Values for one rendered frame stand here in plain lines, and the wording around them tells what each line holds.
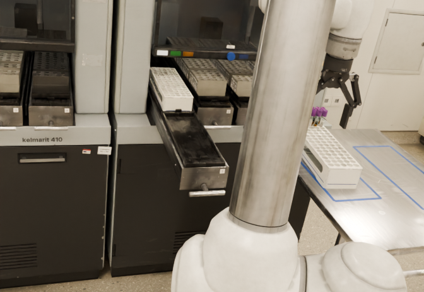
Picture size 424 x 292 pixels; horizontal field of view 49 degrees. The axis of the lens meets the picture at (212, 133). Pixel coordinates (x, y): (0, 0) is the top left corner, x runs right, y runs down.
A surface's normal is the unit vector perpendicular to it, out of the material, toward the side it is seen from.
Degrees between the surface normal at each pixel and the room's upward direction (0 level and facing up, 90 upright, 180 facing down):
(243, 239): 41
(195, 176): 90
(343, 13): 92
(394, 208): 0
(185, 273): 59
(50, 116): 90
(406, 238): 0
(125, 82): 90
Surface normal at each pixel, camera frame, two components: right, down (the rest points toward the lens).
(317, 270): -0.06, -0.88
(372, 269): 0.26, -0.89
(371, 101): 0.29, 0.45
